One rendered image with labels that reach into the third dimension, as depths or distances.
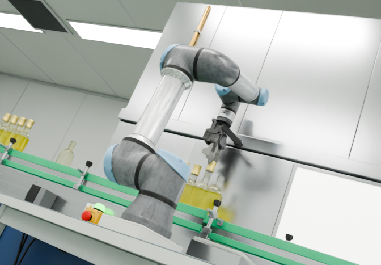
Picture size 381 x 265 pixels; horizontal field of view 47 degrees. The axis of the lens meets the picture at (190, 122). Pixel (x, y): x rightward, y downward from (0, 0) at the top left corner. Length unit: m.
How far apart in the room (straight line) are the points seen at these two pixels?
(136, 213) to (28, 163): 1.01
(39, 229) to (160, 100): 0.58
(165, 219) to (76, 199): 0.72
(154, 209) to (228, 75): 0.53
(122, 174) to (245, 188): 0.74
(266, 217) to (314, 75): 0.71
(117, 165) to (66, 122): 5.33
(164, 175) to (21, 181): 0.98
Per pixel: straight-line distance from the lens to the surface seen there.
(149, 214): 1.22
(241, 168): 1.95
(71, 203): 1.89
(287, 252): 1.66
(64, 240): 1.44
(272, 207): 1.87
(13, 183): 2.11
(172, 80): 1.46
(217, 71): 1.46
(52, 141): 6.63
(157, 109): 1.40
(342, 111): 2.05
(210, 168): 1.84
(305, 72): 2.17
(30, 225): 1.64
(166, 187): 1.24
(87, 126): 6.40
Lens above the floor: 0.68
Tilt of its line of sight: 20 degrees up
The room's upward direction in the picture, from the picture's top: 23 degrees clockwise
